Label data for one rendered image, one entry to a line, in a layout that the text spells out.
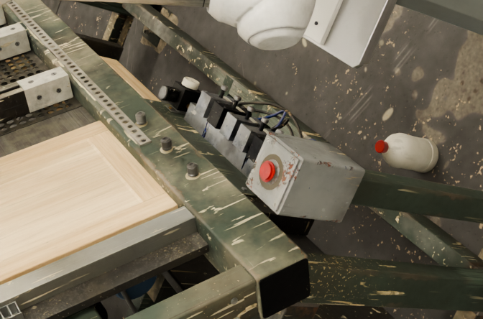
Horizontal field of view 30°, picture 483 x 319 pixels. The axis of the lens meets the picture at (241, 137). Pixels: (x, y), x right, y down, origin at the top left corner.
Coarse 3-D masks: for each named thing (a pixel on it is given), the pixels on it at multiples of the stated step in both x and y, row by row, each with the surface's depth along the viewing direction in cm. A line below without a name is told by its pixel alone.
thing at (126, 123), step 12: (12, 0) 288; (24, 12) 280; (24, 24) 273; (36, 24) 271; (36, 36) 266; (48, 36) 264; (48, 48) 258; (60, 48) 257; (60, 60) 251; (72, 60) 250; (72, 72) 244; (84, 84) 238; (96, 96) 232; (108, 96) 232; (108, 108) 227; (120, 120) 222; (132, 132) 216; (144, 144) 212
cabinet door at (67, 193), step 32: (96, 128) 227; (0, 160) 219; (32, 160) 218; (64, 160) 216; (96, 160) 215; (128, 160) 213; (0, 192) 208; (32, 192) 207; (64, 192) 206; (96, 192) 205; (128, 192) 203; (160, 192) 202; (0, 224) 198; (32, 224) 197; (64, 224) 196; (96, 224) 194; (128, 224) 193; (0, 256) 189; (32, 256) 187; (64, 256) 188
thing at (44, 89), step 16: (32, 80) 239; (48, 80) 238; (64, 80) 240; (0, 96) 234; (16, 96) 235; (32, 96) 237; (48, 96) 240; (64, 96) 242; (0, 112) 235; (16, 112) 237
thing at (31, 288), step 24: (168, 216) 191; (192, 216) 190; (120, 240) 186; (144, 240) 185; (168, 240) 189; (48, 264) 182; (72, 264) 181; (96, 264) 182; (120, 264) 185; (0, 288) 177; (24, 288) 176; (48, 288) 178
